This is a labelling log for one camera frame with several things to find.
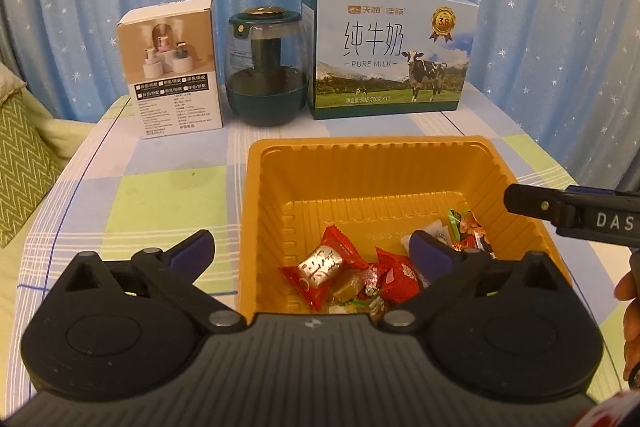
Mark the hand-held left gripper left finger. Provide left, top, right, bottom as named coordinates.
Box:
left=55, top=229, right=246, bottom=334

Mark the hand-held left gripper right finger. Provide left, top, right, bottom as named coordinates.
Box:
left=377, top=230, right=568, bottom=334

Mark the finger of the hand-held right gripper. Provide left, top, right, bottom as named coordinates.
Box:
left=504, top=183, right=568, bottom=223

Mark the green black snack packet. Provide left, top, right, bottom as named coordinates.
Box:
left=445, top=208, right=497, bottom=259

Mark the yellow green candy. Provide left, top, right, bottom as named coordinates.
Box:
left=327, top=273, right=387, bottom=315

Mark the orange plastic tray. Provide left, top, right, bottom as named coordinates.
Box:
left=236, top=135, right=573, bottom=324

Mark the large red snack packet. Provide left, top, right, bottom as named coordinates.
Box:
left=278, top=226, right=372, bottom=311

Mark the person's right hand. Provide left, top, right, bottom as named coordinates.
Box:
left=615, top=267, right=640, bottom=383

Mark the checked pastel tablecloth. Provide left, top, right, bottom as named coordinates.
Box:
left=0, top=94, right=640, bottom=408

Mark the white humidifier box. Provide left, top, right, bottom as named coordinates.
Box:
left=116, top=0, right=224, bottom=138

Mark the dark green humidifier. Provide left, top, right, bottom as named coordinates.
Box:
left=225, top=6, right=310, bottom=128

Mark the green zigzag pillow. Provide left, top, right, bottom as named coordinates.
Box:
left=0, top=94, right=63, bottom=249

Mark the red white printed cloth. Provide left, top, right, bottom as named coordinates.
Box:
left=575, top=389, right=640, bottom=427

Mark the milk carton box with cow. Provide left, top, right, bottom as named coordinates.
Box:
left=300, top=0, right=480, bottom=121

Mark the beige pillow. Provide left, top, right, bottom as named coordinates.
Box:
left=0, top=63, right=28, bottom=105

